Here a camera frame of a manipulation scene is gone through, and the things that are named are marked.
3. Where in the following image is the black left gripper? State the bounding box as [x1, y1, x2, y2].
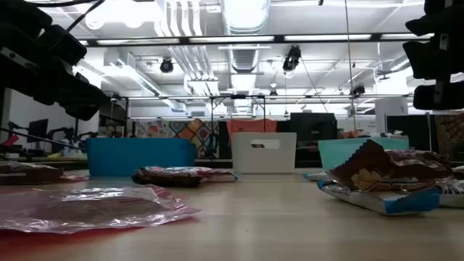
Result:
[0, 25, 109, 121]

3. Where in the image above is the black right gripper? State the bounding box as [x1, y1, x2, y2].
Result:
[402, 14, 464, 112]

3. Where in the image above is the red candy bar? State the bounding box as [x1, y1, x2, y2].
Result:
[0, 161, 65, 186]
[59, 173, 90, 182]

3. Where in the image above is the pink clear-wrapped candy bar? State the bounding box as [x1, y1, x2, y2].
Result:
[132, 165, 215, 189]
[0, 183, 202, 235]

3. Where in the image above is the small black monitor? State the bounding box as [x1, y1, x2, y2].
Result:
[27, 118, 49, 143]

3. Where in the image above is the white pillar box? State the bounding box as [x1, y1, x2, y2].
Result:
[375, 96, 410, 126]

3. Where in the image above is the red strip object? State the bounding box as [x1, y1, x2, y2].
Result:
[1, 133, 21, 148]

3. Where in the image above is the brown patterned cloth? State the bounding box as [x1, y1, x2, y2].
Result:
[434, 114, 464, 160]

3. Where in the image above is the black partition panel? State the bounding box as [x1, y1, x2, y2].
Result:
[386, 114, 432, 152]

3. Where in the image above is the blue plastic bin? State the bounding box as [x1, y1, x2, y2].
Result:
[86, 137, 198, 178]

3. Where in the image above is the green translucent plastic bin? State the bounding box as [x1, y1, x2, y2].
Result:
[318, 136, 410, 171]

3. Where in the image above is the large black monitor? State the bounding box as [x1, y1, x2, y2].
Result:
[289, 112, 338, 148]

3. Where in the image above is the colourful patchwork quilt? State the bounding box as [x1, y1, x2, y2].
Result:
[133, 118, 220, 159]

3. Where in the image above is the orange cloth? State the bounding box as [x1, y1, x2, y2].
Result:
[226, 118, 278, 134]

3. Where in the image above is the white plastic bin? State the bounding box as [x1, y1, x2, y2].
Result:
[231, 132, 297, 174]

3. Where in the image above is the black slack cable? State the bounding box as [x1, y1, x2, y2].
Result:
[0, 125, 88, 152]

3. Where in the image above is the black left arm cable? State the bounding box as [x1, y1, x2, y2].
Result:
[25, 0, 107, 33]

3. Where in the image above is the thin hanging cable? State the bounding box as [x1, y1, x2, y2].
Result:
[343, 0, 355, 120]

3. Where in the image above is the black aluminium table frame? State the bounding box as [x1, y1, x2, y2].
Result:
[0, 156, 464, 171]

